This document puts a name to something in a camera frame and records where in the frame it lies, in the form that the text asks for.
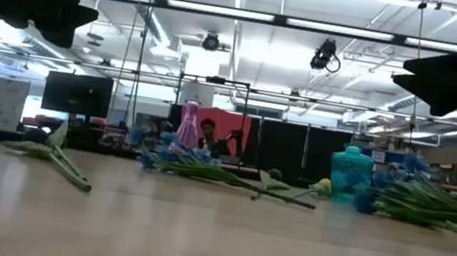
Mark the pink glass vase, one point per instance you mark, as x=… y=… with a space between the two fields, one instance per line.
x=188 y=128

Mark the overhead bar with light strips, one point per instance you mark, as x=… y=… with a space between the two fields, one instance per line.
x=219 y=10

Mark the black artificial tulip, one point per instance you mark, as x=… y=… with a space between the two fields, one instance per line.
x=273 y=182
x=74 y=178
x=57 y=135

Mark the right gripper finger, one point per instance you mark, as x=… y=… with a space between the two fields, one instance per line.
x=452 y=80

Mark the round black ceiling fixture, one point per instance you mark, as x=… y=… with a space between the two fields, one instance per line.
x=211 y=41

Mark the red partition panel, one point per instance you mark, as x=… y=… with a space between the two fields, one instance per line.
x=229 y=121

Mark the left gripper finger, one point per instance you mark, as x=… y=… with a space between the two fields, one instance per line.
x=64 y=15

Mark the white board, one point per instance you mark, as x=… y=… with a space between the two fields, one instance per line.
x=0 y=103

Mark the thin black stand frame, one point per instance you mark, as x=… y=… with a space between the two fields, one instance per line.
x=215 y=80

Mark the black curtain panel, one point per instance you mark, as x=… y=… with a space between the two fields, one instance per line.
x=289 y=149

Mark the black monitor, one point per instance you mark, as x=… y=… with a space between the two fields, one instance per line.
x=77 y=93

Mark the teal glass vase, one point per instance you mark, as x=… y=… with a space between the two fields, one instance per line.
x=350 y=175

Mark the black overhead camera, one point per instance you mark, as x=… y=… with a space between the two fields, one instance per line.
x=324 y=53

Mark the blue artificial flower bunch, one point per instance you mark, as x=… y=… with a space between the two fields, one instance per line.
x=366 y=202
x=203 y=171

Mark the person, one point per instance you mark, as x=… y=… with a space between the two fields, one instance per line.
x=209 y=136

